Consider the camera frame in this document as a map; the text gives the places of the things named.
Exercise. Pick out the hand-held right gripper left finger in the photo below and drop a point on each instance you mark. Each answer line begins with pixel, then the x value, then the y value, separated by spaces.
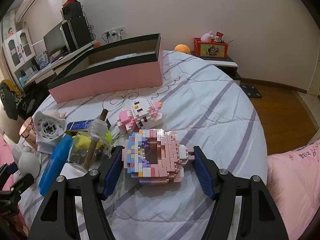
pixel 112 177

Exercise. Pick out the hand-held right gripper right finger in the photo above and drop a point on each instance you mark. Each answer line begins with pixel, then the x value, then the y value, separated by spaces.
pixel 205 177

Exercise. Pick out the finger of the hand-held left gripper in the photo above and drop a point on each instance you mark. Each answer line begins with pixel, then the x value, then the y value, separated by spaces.
pixel 6 171
pixel 22 183

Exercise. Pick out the pastel building block donut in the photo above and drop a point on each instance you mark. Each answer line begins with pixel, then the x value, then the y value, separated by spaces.
pixel 170 160

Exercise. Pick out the glass bottle with brown wick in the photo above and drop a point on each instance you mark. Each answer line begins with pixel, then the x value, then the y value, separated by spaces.
pixel 80 152

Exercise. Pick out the rose gold round tin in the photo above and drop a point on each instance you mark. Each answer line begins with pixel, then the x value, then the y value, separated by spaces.
pixel 27 130

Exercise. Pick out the white round vented device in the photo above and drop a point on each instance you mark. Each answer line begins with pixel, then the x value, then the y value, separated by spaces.
pixel 47 130

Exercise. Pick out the white pink building block cat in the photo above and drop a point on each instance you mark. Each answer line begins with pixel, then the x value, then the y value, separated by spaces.
pixel 140 115

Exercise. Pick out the pink storage box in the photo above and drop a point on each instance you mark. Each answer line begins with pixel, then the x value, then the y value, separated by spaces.
pixel 112 80

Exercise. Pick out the white rabbit figure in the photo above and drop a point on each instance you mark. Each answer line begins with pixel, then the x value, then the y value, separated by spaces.
pixel 28 162

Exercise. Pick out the blue highlighter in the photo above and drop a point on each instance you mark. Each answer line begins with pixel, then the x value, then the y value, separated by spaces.
pixel 53 165

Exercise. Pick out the dark blue flat box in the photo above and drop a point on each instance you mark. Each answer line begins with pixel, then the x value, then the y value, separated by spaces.
pixel 80 125

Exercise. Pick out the dark patterned jacket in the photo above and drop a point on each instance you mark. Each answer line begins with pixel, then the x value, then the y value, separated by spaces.
pixel 10 97

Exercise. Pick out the pink embroidered quilt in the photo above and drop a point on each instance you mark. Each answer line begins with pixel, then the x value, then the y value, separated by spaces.
pixel 295 185

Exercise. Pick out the black bathroom scale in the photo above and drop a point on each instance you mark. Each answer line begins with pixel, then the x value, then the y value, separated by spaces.
pixel 251 91

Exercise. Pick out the black white low cabinet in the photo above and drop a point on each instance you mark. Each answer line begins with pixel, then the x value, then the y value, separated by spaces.
pixel 225 63

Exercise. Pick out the blue white carton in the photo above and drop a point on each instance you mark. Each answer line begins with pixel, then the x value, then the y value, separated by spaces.
pixel 41 60

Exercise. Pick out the white desk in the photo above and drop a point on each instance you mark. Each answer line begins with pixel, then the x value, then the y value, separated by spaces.
pixel 60 65

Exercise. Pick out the white glass door cabinet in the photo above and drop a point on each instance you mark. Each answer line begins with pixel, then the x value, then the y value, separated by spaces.
pixel 15 47

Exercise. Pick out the red printed crate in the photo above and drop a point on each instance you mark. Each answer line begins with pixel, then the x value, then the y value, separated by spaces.
pixel 211 50

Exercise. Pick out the orange plush toy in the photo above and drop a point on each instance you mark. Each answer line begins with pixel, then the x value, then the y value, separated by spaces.
pixel 181 48

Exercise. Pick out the black computer monitor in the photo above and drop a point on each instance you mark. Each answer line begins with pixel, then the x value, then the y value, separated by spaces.
pixel 55 41

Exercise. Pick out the small doll figure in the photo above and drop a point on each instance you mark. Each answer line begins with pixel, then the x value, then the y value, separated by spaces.
pixel 10 32

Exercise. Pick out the pink plush toy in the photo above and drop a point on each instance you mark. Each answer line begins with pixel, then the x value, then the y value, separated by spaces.
pixel 207 36

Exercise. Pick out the black computer tower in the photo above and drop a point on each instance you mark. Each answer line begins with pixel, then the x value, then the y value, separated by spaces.
pixel 80 35

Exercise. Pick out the white air conditioner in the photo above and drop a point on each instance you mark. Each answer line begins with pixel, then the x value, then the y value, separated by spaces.
pixel 27 3

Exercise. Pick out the black speaker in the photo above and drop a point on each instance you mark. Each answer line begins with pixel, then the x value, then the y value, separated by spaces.
pixel 71 11

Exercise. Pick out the white wall outlets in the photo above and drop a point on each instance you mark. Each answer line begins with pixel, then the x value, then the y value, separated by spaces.
pixel 113 32

